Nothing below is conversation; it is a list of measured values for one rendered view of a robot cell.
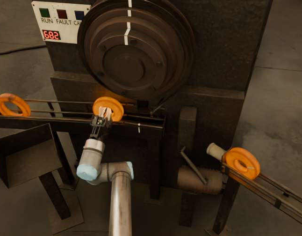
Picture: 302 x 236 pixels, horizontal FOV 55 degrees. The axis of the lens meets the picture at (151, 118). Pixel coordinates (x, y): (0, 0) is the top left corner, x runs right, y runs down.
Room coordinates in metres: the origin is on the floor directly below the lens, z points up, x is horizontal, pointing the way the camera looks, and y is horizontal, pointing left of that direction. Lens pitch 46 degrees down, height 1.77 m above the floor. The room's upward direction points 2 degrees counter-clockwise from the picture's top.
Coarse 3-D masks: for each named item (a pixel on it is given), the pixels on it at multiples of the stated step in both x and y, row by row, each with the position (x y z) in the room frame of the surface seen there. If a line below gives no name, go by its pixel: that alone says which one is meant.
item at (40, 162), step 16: (32, 128) 0.97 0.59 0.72; (48, 128) 1.00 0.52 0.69; (0, 144) 0.91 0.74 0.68; (16, 144) 0.93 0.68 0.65; (32, 144) 0.96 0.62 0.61; (48, 144) 0.96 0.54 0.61; (0, 160) 0.83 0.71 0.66; (16, 160) 0.88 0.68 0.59; (32, 160) 0.87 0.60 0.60; (48, 160) 0.86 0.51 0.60; (0, 176) 0.72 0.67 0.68; (16, 176) 0.78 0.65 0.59; (32, 176) 0.78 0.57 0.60; (48, 176) 0.85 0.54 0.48; (48, 192) 0.83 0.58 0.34; (48, 208) 0.91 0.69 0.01; (64, 208) 0.85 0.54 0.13; (64, 224) 0.80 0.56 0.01
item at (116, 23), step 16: (112, 16) 0.98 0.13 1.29; (128, 16) 0.96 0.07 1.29; (144, 16) 0.95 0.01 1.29; (96, 32) 0.98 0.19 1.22; (144, 32) 0.93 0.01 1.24; (160, 32) 0.93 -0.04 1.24; (176, 48) 0.93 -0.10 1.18; (176, 64) 0.92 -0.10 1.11; (176, 80) 0.92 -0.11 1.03; (144, 96) 0.95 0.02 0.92
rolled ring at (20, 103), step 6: (0, 96) 1.16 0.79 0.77; (6, 96) 1.15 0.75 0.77; (12, 96) 1.16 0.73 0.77; (0, 102) 1.16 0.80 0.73; (12, 102) 1.14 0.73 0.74; (18, 102) 1.14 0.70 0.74; (24, 102) 1.16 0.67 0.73; (0, 108) 1.16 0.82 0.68; (6, 108) 1.19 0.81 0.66; (24, 108) 1.13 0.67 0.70; (6, 114) 1.16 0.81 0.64; (12, 114) 1.17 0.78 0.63; (18, 114) 1.17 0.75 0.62; (24, 114) 1.14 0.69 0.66
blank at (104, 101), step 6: (96, 102) 1.05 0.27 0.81; (102, 102) 1.05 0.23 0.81; (108, 102) 1.04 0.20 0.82; (114, 102) 1.04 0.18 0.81; (96, 108) 1.05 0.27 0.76; (114, 108) 1.03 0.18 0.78; (120, 108) 1.03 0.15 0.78; (96, 114) 1.05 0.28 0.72; (114, 114) 1.03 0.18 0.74; (120, 114) 1.03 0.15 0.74; (114, 120) 1.03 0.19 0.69
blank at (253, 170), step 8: (232, 152) 0.76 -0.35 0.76; (240, 152) 0.74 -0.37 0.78; (248, 152) 0.74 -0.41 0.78; (232, 160) 0.75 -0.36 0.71; (240, 160) 0.73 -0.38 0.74; (248, 160) 0.71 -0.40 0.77; (256, 160) 0.71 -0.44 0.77; (240, 168) 0.73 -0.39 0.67; (248, 168) 0.70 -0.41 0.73; (256, 168) 0.68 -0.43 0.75; (248, 176) 0.69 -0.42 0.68; (256, 176) 0.67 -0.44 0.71
